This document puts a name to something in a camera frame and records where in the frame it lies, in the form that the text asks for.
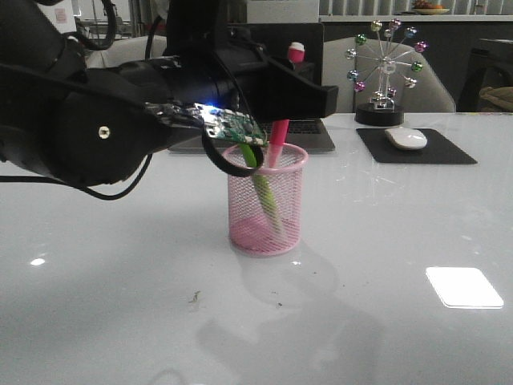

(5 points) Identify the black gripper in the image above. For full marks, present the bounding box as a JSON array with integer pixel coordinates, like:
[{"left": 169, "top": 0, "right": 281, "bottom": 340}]
[{"left": 164, "top": 1, "right": 338, "bottom": 120}]

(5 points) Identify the pink marker pen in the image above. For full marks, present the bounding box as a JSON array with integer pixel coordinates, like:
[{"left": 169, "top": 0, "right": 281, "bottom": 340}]
[{"left": 265, "top": 42, "right": 305, "bottom": 168}]

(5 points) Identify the green marker pen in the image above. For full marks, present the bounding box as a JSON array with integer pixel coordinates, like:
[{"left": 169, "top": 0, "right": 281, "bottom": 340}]
[{"left": 238, "top": 144, "right": 284, "bottom": 236}]

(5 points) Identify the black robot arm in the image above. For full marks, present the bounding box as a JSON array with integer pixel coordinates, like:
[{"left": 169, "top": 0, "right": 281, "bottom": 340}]
[{"left": 1, "top": 1, "right": 338, "bottom": 188}]

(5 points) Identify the pink mesh pen holder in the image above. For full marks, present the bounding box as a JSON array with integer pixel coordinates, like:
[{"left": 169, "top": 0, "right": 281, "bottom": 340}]
[{"left": 228, "top": 144, "right": 309, "bottom": 256}]

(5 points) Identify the grey open laptop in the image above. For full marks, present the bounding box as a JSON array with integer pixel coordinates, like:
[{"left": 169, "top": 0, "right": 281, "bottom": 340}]
[{"left": 168, "top": 22, "right": 337, "bottom": 153}]

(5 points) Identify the green circuit board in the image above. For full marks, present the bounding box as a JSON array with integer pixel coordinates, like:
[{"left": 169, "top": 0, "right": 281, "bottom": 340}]
[{"left": 144, "top": 100, "right": 269, "bottom": 148}]

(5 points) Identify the right grey armchair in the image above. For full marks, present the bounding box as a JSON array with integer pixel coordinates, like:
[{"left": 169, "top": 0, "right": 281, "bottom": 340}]
[{"left": 321, "top": 37, "right": 456, "bottom": 112}]

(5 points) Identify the grey armchair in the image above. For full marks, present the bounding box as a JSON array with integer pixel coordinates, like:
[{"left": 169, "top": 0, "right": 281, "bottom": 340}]
[
  {"left": 86, "top": 36, "right": 167, "bottom": 69},
  {"left": 321, "top": 37, "right": 456, "bottom": 112}
]

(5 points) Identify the ferris wheel desk ornament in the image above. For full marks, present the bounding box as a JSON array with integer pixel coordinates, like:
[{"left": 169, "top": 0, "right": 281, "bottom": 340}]
[{"left": 345, "top": 18, "right": 429, "bottom": 127}]

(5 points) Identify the white computer mouse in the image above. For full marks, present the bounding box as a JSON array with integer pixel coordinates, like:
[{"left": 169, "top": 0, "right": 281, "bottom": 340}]
[{"left": 385, "top": 127, "right": 427, "bottom": 150}]

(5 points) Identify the fruit bowl on counter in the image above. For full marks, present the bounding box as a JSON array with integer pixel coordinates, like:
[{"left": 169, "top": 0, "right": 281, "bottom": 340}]
[{"left": 412, "top": 0, "right": 450, "bottom": 15}]

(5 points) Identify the black mouse pad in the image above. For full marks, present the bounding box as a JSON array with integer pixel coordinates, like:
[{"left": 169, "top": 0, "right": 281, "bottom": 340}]
[{"left": 357, "top": 128, "right": 478, "bottom": 165}]

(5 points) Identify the left grey armchair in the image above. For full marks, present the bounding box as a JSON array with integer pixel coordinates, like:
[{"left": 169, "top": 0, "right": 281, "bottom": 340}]
[{"left": 86, "top": 36, "right": 167, "bottom": 69}]

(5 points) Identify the black cable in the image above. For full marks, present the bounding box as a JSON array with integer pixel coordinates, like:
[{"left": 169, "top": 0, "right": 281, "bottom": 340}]
[{"left": 0, "top": 152, "right": 154, "bottom": 201}]

